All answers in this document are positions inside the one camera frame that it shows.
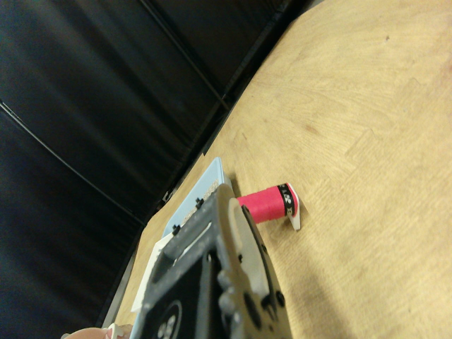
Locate white scoop with red handle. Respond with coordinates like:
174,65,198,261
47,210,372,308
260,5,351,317
130,182,304,314

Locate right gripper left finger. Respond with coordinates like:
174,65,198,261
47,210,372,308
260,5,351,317
129,196,220,339

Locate blue litter tray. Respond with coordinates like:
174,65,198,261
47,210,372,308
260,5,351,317
162,157,234,241

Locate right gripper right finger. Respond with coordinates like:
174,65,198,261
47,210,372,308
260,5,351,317
215,184,291,339

